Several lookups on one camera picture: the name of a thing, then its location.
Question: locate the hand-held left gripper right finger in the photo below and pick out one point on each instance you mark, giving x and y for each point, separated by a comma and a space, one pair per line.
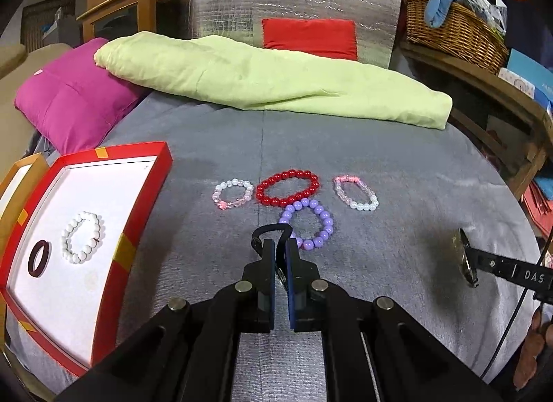
293, 285

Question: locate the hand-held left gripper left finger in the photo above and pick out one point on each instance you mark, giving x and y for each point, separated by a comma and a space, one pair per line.
269, 285

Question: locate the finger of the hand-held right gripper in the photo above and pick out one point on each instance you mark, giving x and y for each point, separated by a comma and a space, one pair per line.
510, 272

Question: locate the metal cuff bangle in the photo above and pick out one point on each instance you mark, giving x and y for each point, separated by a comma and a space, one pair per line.
459, 251

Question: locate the red cardboard box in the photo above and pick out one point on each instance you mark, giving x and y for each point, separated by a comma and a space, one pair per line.
129, 229

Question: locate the dark purple bangle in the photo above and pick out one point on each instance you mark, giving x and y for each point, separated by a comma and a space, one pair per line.
31, 261

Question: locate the person's right hand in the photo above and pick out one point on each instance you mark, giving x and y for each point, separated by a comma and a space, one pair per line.
533, 343

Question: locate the grey bed cover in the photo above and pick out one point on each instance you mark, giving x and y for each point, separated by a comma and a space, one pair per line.
389, 255

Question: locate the blue printed box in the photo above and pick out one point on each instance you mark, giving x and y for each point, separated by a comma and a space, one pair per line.
529, 76

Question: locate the light green blanket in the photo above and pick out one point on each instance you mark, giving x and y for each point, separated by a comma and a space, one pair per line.
281, 78

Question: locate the wicker basket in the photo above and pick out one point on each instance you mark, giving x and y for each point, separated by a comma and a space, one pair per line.
458, 39

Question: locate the red cloth patch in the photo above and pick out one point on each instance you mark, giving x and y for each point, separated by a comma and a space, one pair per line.
309, 39

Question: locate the orange cardboard box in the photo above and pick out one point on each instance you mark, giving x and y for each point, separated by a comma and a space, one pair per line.
36, 164

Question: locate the magenta pillow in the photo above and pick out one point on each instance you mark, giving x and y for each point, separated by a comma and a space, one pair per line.
65, 104

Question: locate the blue cloth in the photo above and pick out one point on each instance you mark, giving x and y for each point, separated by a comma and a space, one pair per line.
440, 0

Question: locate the woven radiator cover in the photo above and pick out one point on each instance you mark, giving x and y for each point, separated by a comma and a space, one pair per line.
39, 22

